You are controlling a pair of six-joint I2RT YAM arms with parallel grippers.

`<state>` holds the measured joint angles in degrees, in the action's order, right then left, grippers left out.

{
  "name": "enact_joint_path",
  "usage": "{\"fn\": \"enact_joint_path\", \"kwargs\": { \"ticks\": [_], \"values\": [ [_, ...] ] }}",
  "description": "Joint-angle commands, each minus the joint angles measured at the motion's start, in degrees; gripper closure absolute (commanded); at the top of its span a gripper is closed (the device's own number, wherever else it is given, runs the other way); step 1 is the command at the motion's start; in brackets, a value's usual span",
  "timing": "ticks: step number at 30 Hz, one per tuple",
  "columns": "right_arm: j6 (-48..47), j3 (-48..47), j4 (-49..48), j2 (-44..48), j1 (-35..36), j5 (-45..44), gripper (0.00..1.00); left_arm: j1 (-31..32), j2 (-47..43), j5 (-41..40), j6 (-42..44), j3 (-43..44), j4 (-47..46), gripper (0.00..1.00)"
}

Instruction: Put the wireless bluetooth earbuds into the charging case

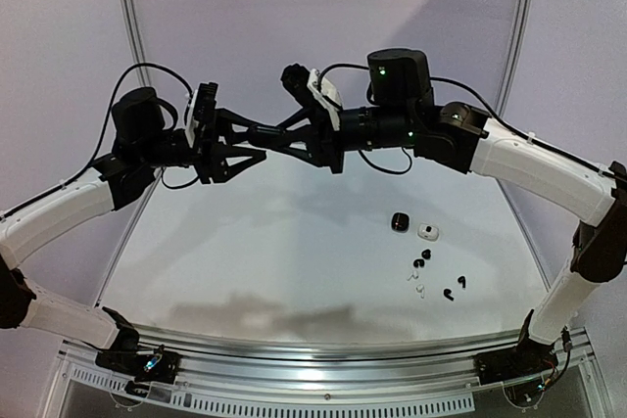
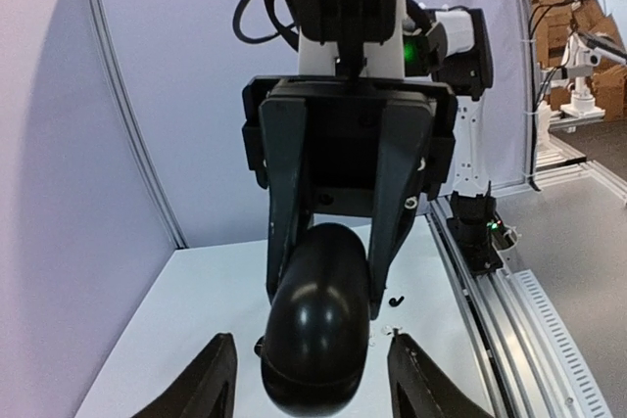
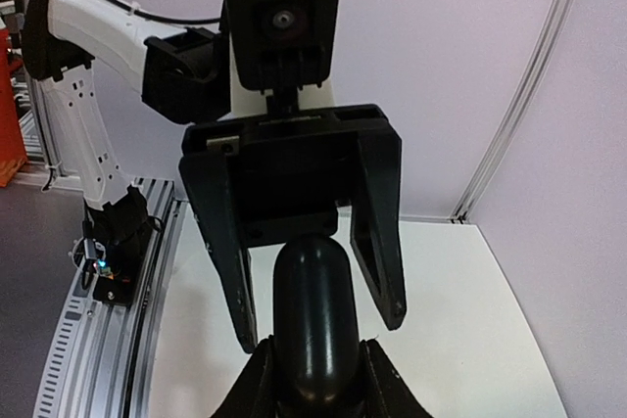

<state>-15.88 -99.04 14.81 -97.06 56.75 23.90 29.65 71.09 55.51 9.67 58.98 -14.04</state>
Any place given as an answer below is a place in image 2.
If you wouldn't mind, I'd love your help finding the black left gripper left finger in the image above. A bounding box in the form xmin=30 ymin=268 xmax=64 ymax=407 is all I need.
xmin=136 ymin=333 xmax=238 ymax=418

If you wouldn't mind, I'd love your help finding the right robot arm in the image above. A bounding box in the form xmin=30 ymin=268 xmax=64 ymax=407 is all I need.
xmin=242 ymin=2 xmax=501 ymax=314

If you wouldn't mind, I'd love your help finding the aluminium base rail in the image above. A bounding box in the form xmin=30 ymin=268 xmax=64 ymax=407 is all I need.
xmin=429 ymin=176 xmax=626 ymax=417

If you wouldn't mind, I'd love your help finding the aluminium wall post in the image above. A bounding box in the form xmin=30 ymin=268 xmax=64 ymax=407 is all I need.
xmin=515 ymin=0 xmax=540 ymax=192
xmin=72 ymin=0 xmax=190 ymax=249

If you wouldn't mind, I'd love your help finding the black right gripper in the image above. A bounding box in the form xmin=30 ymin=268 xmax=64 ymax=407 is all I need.
xmin=242 ymin=76 xmax=458 ymax=320

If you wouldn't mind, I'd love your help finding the black oval charging case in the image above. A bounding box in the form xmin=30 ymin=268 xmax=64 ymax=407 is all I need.
xmin=261 ymin=223 xmax=370 ymax=417

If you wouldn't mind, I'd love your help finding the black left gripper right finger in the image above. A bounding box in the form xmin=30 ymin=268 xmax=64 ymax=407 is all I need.
xmin=387 ymin=332 xmax=492 ymax=418

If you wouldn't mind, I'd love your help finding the left aluminium wall post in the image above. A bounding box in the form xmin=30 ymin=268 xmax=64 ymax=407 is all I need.
xmin=72 ymin=0 xmax=190 ymax=249

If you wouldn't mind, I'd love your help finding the right aluminium wall post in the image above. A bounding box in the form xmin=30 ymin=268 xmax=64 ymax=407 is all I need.
xmin=515 ymin=0 xmax=540 ymax=192

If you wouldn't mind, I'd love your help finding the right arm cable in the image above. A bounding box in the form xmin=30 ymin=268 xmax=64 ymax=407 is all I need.
xmin=232 ymin=0 xmax=303 ymax=47

